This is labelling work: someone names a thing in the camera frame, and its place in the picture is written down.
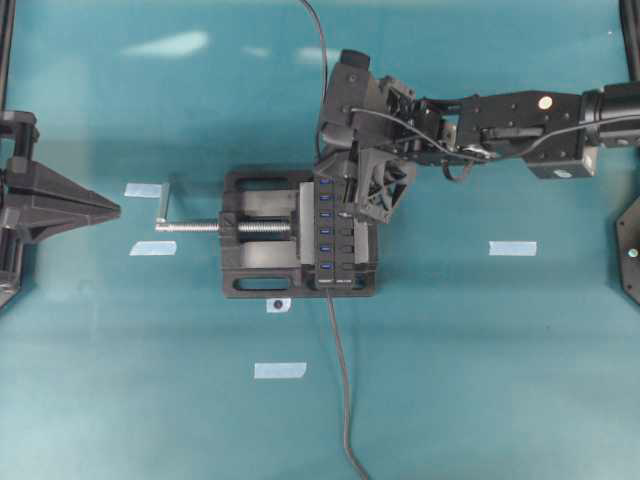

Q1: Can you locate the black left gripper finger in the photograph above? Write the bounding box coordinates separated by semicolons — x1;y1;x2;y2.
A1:
9;158;121;243

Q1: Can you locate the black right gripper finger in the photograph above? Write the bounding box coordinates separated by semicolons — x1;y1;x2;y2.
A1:
314;151;356;180
353;148;416;223

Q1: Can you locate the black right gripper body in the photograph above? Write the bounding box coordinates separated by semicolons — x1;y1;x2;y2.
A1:
375;76;456;165

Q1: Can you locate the black USB cable with plug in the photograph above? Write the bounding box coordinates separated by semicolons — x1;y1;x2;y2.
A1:
298;0;331;166

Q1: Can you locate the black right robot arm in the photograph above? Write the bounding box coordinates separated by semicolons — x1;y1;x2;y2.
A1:
314;77;639;223

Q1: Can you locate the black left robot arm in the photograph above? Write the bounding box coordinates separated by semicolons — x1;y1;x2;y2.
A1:
1;111;121;306

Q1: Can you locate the black multi-port USB hub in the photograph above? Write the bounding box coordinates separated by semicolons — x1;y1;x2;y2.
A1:
314;176;355;290

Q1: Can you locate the black bench vise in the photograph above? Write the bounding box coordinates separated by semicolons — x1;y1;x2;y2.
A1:
218;170;378;299

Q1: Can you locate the blue tape strip upper left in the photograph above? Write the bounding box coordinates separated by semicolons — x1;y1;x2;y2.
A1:
124;183;163;199

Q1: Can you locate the blue tape strip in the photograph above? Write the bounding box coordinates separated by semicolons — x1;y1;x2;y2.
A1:
254;362;307;380
489;241;538;257
129;241;177;256
124;183;163;199

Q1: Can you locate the blue tape strip middle left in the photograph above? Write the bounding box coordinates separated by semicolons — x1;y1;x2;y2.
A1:
129;241;177;256

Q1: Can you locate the silver vise screw with crank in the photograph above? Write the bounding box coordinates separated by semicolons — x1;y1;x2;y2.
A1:
154;183;291;233

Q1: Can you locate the blue tape strip right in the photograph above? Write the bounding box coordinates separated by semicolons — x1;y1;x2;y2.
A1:
489;241;538;257

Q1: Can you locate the tape patch with black dot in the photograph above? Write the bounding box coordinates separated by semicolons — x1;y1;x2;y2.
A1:
266;298;291;314

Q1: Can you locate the blue tape strip bottom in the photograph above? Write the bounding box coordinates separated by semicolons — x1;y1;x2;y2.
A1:
254;362;307;380

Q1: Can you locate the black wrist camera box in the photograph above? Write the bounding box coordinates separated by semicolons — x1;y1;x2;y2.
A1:
318;49;379;149

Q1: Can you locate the black frame post left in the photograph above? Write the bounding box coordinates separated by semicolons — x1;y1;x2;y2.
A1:
0;0;16;109

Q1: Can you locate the black frame post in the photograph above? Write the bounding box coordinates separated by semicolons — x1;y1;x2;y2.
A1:
619;0;639;81
0;0;16;109

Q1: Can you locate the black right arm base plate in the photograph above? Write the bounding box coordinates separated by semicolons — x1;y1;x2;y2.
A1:
614;198;640;305

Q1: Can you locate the black frame post right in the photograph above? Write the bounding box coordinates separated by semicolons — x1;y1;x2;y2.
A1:
619;0;639;81

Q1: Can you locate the black hub power cable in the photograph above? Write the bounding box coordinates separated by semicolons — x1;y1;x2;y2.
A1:
325;289;372;480

